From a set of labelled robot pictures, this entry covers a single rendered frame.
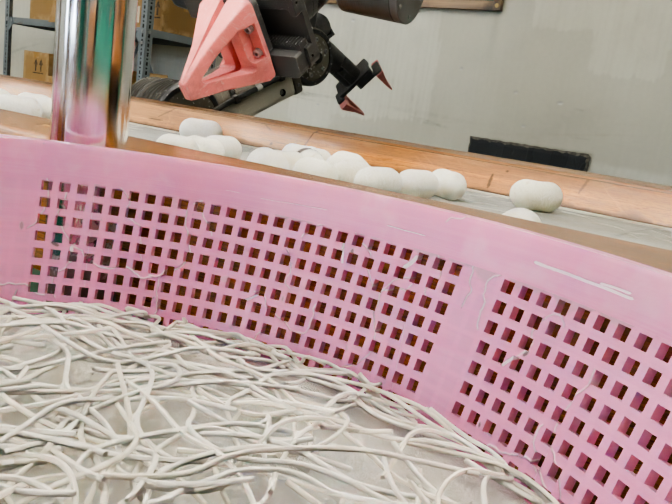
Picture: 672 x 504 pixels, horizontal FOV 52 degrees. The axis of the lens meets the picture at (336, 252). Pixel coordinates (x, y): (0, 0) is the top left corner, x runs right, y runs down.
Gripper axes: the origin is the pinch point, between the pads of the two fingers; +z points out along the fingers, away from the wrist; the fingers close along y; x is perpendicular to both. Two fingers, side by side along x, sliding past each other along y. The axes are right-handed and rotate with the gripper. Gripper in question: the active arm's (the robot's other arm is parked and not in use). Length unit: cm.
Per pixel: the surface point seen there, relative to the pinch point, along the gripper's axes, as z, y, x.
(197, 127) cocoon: -2.8, -5.5, 7.0
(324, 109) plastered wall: -159, -130, 141
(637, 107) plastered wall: -165, -5, 125
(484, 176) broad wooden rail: -8.5, 18.4, 12.2
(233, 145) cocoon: 3.5, 6.0, 1.7
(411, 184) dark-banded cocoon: 2.6, 19.2, 2.9
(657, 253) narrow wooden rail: 15.7, 35.5, -10.4
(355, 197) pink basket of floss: 18.8, 28.9, -13.6
